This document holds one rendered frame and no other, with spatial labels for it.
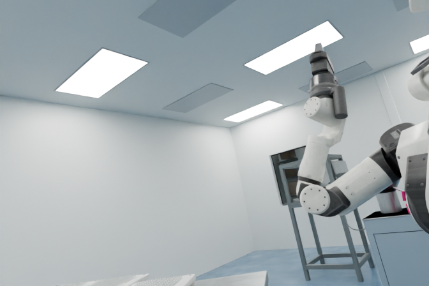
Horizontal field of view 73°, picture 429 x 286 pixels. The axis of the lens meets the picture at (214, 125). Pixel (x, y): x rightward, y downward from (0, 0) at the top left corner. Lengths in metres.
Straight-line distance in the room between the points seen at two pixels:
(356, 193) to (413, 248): 2.30
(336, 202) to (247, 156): 6.12
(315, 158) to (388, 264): 2.41
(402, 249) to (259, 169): 4.14
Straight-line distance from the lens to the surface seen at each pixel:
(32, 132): 4.44
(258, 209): 6.86
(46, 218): 4.29
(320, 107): 0.88
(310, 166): 0.88
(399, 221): 3.12
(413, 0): 0.45
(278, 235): 6.72
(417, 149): 0.70
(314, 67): 1.00
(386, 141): 0.89
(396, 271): 3.22
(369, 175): 0.87
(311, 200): 0.84
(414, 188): 0.36
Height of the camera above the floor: 1.13
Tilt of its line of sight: 15 degrees up
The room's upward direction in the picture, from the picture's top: 10 degrees counter-clockwise
